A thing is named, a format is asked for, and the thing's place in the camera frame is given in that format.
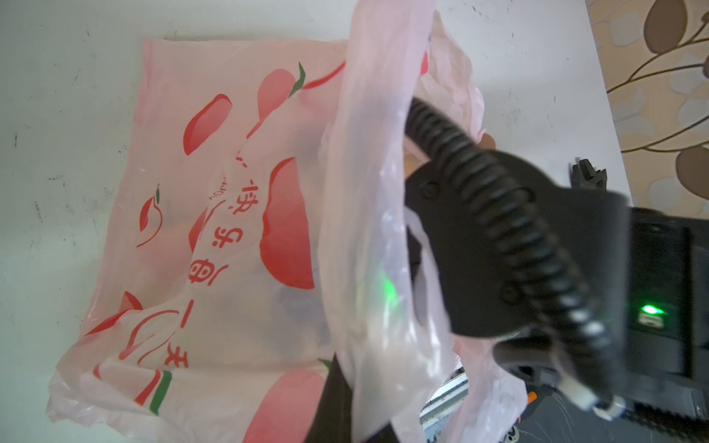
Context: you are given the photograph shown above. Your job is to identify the black corrugated cable conduit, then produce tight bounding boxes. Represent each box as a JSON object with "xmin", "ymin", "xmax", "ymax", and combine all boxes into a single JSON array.
[{"xmin": 403, "ymin": 97, "xmax": 633, "ymax": 422}]

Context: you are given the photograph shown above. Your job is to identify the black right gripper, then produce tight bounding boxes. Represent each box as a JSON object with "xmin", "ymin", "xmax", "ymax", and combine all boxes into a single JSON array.
[{"xmin": 405, "ymin": 152, "xmax": 631, "ymax": 340}]

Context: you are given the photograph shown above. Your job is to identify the pink plastic bag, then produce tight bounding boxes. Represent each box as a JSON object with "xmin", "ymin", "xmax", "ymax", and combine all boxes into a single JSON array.
[{"xmin": 47, "ymin": 1, "xmax": 527, "ymax": 442}]

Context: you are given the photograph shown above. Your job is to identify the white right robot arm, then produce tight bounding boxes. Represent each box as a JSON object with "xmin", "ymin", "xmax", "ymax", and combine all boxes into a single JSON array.
[{"xmin": 405, "ymin": 153, "xmax": 708, "ymax": 442}]

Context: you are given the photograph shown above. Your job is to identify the peach wavy fruit plate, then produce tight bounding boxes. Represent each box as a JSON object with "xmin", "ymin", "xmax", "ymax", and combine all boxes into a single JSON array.
[{"xmin": 404, "ymin": 129, "xmax": 496, "ymax": 178}]

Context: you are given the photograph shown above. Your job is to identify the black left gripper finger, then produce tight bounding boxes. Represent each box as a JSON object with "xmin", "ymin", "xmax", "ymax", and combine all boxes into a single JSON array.
[{"xmin": 305, "ymin": 356, "xmax": 356, "ymax": 443}]

